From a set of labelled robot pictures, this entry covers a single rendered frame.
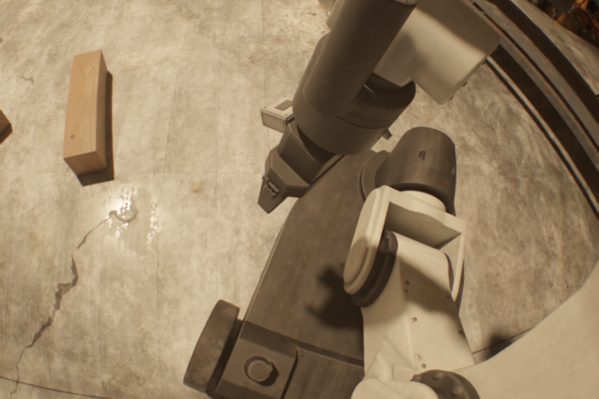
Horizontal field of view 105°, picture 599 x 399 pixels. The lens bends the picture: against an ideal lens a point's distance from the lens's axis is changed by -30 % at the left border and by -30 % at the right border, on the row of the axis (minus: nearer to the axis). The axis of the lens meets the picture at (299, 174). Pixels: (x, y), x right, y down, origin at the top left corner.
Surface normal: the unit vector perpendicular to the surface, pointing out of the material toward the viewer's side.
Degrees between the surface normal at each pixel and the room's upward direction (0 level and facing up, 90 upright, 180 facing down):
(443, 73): 86
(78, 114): 0
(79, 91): 0
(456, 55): 59
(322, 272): 0
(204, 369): 24
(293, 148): 86
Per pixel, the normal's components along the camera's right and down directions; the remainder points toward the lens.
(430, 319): 0.37, -0.85
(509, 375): -0.92, -0.39
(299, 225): 0.21, -0.46
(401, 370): 0.07, -0.12
